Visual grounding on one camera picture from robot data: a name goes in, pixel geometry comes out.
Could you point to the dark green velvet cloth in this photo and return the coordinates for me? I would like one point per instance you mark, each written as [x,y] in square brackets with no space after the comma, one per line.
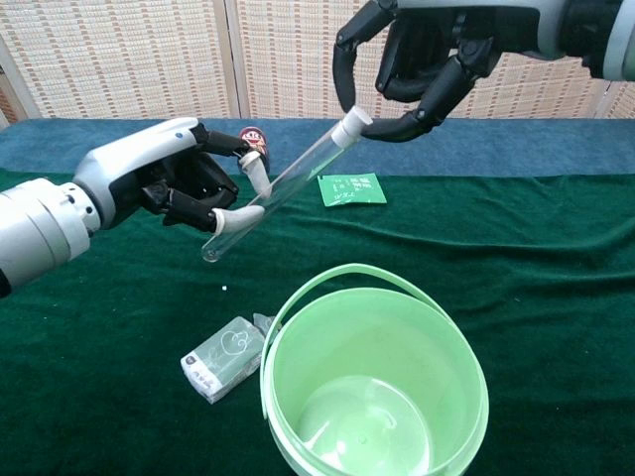
[99,372]

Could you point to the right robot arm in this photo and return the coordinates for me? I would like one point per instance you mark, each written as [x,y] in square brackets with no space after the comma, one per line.
[595,30]

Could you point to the red drink can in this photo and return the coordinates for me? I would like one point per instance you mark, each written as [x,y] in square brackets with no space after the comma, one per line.
[255,136]

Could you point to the woven folding screen panel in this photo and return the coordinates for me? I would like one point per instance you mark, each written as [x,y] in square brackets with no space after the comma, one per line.
[536,89]
[288,54]
[124,54]

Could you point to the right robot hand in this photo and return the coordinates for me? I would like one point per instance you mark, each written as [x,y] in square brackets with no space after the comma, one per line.
[496,25]

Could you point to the grey tissue pack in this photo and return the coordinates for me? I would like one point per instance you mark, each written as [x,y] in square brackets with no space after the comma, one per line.
[223,357]

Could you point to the green tea sachet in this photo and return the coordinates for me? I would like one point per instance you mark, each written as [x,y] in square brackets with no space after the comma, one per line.
[352,189]

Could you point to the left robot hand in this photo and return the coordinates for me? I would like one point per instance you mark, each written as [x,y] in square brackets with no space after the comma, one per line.
[134,158]

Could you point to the light green plastic bucket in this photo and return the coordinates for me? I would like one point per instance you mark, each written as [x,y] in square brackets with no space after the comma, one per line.
[372,396]

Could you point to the clear glass test tube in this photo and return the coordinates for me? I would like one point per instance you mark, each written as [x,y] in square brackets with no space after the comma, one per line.
[302,168]

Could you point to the blue velvet cloth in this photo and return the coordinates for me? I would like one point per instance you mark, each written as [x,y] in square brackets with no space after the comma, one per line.
[496,149]

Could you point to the white tube cap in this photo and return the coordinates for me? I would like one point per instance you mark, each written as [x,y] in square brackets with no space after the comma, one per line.
[353,124]

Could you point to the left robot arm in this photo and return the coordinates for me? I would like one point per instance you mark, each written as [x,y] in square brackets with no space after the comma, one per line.
[39,228]

